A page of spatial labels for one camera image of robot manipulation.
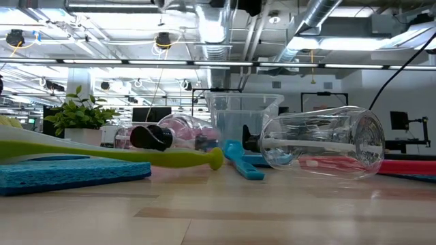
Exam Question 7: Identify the blue dish brush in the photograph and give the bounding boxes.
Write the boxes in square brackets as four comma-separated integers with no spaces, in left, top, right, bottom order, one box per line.
[223,139,266,181]

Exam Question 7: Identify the green dish brush yellow bristles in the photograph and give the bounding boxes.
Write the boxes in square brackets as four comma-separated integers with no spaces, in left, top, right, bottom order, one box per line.
[0,114,225,171]

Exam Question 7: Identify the red dish brush white bristles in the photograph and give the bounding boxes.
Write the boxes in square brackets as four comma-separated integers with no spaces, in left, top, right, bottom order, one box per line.
[299,156,436,177]

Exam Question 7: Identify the black monitor on arm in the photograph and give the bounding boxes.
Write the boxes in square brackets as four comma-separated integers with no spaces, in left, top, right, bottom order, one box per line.
[390,111,431,148]

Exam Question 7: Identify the long ceiling light bar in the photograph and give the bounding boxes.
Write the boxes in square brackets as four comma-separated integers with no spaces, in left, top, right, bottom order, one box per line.
[0,57,436,71]

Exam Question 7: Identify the tall frosted clear bin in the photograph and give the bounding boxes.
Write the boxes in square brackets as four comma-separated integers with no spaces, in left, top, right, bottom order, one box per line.
[205,92,285,150]

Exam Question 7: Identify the black computer monitor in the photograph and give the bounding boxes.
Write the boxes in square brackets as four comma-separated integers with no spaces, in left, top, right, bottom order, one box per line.
[131,106,172,123]

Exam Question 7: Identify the white box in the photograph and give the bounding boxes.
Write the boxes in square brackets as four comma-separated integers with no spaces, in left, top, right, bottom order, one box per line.
[102,125,119,147]

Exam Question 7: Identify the potted green plant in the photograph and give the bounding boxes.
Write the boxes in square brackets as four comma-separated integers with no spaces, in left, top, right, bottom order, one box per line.
[44,84,120,148]

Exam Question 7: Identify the dark office desk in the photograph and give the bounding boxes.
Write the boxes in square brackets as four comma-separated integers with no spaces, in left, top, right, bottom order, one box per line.
[384,138,432,154]

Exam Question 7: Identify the dark cabinet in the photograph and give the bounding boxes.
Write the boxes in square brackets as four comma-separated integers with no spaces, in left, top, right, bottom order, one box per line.
[42,105,65,139]

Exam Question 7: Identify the wide silver air duct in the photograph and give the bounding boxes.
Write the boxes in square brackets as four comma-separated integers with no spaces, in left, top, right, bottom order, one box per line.
[193,0,236,89]

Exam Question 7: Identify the slanted silver air duct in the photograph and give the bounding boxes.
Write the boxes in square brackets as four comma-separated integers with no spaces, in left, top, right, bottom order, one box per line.
[272,0,343,65]

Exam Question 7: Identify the black ceiling cable reel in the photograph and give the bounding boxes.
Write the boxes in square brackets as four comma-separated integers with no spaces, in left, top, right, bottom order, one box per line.
[155,31,172,50]
[5,29,25,48]

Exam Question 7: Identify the black frame stand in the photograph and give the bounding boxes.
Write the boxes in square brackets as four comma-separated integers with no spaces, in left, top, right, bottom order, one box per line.
[300,91,349,113]

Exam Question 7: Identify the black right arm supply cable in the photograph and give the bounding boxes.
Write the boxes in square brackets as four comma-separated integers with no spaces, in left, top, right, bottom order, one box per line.
[369,32,436,112]

